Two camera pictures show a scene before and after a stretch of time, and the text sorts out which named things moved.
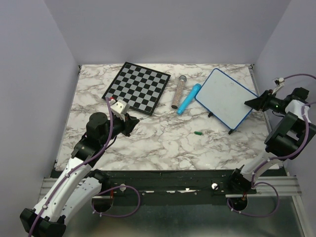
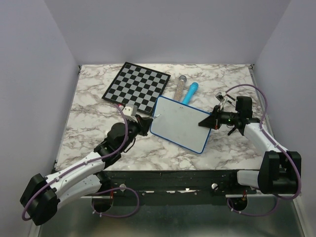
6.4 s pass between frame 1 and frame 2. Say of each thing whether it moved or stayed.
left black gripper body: moved
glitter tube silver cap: stayed
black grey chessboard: stayed
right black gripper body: moved
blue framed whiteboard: moved
